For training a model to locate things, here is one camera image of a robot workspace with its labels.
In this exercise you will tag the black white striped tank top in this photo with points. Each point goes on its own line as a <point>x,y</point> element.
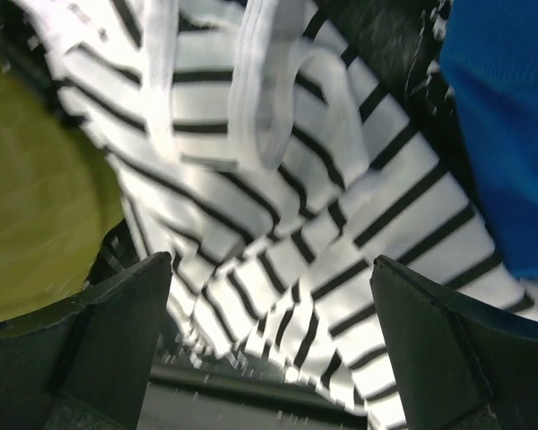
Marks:
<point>250,272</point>

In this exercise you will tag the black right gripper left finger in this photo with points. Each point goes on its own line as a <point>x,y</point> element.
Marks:
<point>84,362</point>

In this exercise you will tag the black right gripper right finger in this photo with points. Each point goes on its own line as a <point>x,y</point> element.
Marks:
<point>458,363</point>

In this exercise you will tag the olive green plastic basket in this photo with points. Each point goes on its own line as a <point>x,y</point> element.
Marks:
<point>58,199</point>

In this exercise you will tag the blue tank top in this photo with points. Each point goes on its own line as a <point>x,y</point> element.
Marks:
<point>490,59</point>

